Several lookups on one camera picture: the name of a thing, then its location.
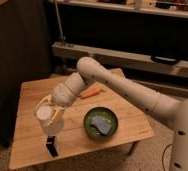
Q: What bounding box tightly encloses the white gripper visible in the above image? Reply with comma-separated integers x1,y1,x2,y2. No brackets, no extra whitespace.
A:
34,83,76,124

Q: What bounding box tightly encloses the white ceramic cup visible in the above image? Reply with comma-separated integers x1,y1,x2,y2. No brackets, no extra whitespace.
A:
35,105,64,136

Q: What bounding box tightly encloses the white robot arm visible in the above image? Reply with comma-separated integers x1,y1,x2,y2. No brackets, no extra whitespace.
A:
34,57,188,171

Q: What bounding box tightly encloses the black eraser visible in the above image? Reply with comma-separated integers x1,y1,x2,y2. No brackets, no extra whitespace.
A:
46,136,58,157

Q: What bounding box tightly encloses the orange carrot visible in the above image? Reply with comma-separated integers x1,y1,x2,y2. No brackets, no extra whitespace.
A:
80,88,101,99

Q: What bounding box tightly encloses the green bowl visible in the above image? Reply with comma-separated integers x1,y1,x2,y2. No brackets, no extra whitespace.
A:
83,107,118,140

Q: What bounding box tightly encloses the wooden table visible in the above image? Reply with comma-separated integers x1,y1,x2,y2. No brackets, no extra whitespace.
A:
8,68,155,171

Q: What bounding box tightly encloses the blue sponge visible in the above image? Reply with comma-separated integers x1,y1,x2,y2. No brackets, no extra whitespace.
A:
91,116,111,135

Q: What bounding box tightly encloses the grey metal shelf beam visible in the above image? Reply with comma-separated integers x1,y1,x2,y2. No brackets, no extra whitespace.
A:
52,42,188,78

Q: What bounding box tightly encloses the dark cabinet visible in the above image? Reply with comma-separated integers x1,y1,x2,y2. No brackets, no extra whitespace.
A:
0,0,52,148

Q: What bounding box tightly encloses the black cable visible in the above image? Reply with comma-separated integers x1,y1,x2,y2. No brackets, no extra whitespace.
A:
161,143,175,171

